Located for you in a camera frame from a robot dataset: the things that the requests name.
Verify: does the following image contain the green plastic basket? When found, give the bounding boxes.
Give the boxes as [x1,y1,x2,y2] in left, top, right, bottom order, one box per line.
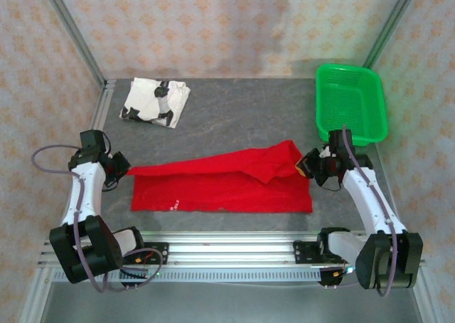
[315,63,389,147]

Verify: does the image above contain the aluminium frame leg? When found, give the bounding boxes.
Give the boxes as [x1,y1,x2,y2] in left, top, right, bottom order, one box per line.
[408,265,445,323]
[17,265,54,323]

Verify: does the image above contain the right gripper thin black cable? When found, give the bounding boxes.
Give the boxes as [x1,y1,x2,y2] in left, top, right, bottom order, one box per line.
[317,175,343,192]

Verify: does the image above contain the gripper thin black cable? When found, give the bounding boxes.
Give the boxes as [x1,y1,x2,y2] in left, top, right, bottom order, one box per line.
[101,175,120,193]
[317,175,343,192]

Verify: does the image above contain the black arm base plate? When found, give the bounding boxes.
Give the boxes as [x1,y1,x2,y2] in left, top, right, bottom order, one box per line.
[141,242,169,266]
[293,240,323,265]

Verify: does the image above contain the grey slotted cable duct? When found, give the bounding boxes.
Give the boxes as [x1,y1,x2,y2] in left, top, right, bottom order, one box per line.
[106,268,323,284]

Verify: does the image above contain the white and black folded t-shirt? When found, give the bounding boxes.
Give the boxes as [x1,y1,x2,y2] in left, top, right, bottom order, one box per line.
[119,76,193,127]

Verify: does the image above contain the red printed t-shirt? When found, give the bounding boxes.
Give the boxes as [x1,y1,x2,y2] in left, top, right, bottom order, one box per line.
[126,139,314,214]

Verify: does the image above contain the aluminium frame post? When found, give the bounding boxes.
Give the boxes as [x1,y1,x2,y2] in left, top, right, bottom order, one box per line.
[38,0,107,85]
[362,0,424,70]

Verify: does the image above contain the left gripper thin black cable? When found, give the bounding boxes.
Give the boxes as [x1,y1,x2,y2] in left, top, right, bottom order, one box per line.
[101,175,120,193]

